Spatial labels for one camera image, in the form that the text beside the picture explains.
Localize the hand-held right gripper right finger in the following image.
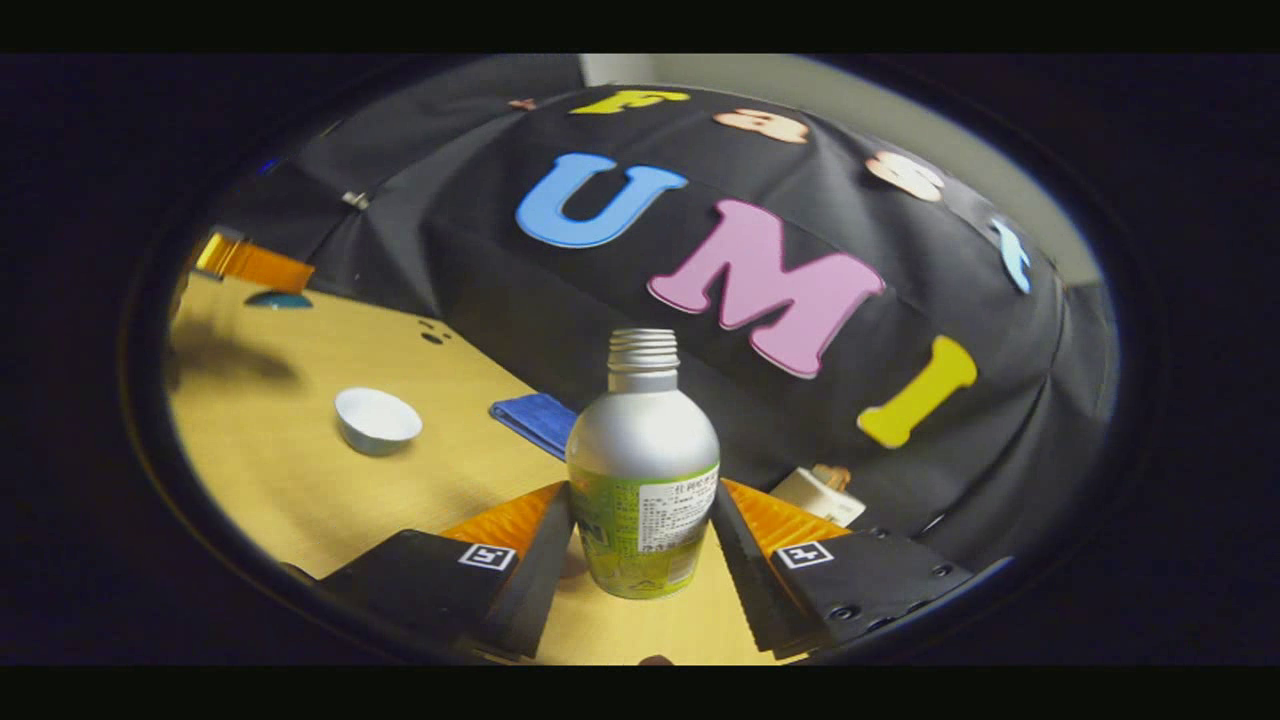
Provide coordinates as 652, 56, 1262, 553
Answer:
710, 477, 974, 661

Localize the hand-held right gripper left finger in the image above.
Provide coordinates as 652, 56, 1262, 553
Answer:
318, 481, 577, 661

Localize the silver green-label water bottle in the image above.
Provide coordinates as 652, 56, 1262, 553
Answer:
566, 328, 721, 601

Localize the white toaster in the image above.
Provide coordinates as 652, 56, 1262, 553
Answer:
770, 467, 867, 528

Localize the blue folded towel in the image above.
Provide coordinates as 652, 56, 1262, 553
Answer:
490, 393, 579, 461

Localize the black backdrop cloth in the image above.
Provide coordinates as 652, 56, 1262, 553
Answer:
215, 55, 1119, 576

